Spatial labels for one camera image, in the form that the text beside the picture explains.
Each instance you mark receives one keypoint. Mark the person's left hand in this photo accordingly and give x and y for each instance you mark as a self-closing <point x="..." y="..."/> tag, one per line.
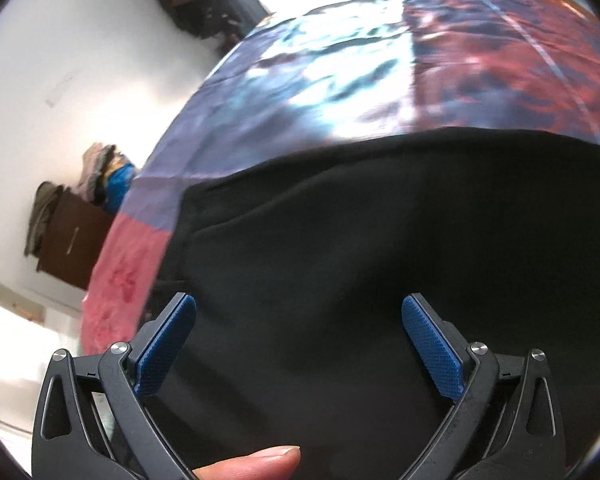
<point x="252" y="465"/>

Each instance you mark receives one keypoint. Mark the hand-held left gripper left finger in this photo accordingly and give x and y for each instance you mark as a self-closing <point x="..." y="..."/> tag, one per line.
<point x="167" y="345"/>

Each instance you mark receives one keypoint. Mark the pile of folded clothes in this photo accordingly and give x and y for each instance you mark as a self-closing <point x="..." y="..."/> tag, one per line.
<point x="115" y="180"/>

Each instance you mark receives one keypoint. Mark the black pants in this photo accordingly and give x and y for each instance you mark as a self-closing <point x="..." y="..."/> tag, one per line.
<point x="330" y="260"/>

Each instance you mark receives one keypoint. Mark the olive cloth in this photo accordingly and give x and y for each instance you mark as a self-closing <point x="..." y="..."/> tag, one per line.
<point x="42" y="215"/>

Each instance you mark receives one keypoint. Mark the dark hanging clothes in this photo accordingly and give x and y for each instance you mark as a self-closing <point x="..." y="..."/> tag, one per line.
<point x="190" y="0"/>

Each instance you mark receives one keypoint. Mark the colourful printed blanket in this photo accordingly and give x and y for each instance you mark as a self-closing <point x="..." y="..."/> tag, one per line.
<point x="330" y="60"/>

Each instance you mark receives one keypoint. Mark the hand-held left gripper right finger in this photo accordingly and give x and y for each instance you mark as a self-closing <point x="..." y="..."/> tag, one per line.
<point x="432" y="347"/>

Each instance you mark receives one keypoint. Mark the brown wooden cabinet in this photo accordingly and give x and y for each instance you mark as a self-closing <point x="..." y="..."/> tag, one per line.
<point x="75" y="240"/>

